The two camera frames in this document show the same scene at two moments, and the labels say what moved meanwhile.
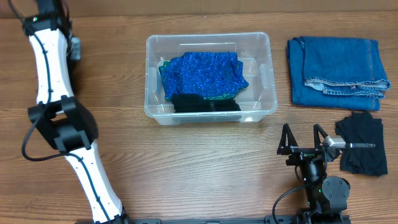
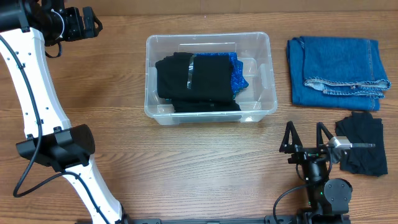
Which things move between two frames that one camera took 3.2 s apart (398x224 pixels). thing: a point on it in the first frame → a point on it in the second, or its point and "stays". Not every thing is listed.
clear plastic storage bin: [254, 51] stays
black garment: [364, 152] stays
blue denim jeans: [336, 73] stays
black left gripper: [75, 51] → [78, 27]
